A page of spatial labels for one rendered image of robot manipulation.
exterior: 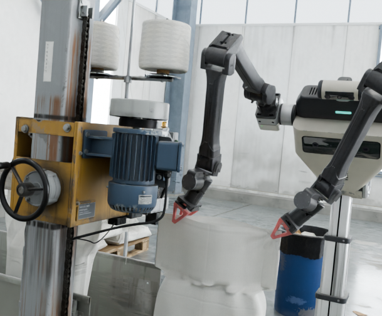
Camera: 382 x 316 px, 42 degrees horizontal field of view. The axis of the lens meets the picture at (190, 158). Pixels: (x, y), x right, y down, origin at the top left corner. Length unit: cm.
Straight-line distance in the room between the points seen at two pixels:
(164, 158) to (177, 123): 900
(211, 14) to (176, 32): 920
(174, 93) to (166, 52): 896
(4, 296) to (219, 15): 919
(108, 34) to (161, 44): 24
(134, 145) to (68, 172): 21
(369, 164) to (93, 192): 107
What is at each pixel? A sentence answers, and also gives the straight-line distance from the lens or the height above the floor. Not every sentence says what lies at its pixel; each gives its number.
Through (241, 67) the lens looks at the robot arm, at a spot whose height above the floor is 157.
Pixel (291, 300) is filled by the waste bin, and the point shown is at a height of 14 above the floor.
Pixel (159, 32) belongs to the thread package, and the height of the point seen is 164.
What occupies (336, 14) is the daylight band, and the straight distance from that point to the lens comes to 1009.
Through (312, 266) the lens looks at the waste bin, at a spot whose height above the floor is 42.
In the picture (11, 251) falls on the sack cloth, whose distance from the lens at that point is 219.
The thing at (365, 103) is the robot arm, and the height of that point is 146.
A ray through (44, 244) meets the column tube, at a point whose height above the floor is 96.
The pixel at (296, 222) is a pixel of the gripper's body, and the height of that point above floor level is 107.
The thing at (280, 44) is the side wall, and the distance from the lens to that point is 1017.
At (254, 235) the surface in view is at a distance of 173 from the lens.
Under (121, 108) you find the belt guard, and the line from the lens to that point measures 146.
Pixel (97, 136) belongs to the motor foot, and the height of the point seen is 130.
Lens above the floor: 134
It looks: 3 degrees down
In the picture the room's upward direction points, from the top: 5 degrees clockwise
